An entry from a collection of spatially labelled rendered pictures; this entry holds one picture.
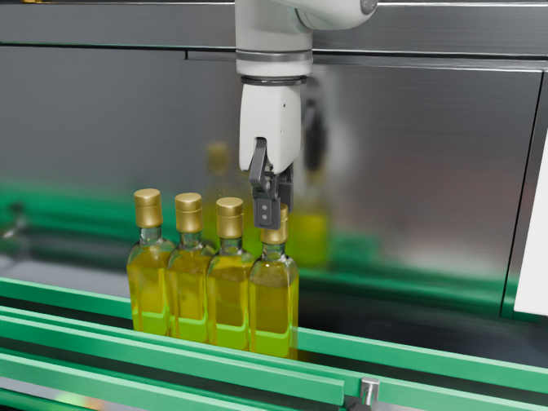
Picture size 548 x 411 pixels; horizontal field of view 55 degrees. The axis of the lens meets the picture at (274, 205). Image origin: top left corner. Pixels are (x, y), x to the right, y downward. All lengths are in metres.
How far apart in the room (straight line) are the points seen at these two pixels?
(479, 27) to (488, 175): 0.18
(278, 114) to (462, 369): 0.41
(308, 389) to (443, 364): 0.19
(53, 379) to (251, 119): 0.42
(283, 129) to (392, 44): 0.21
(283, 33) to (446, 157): 0.29
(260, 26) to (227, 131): 0.25
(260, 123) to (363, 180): 0.22
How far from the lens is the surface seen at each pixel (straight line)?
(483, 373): 0.77
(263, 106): 0.57
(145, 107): 0.86
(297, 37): 0.57
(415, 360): 0.76
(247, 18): 0.58
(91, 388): 0.73
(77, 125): 0.94
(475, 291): 0.80
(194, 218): 0.69
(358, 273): 0.80
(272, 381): 0.70
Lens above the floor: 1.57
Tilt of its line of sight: 21 degrees down
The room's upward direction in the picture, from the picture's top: straight up
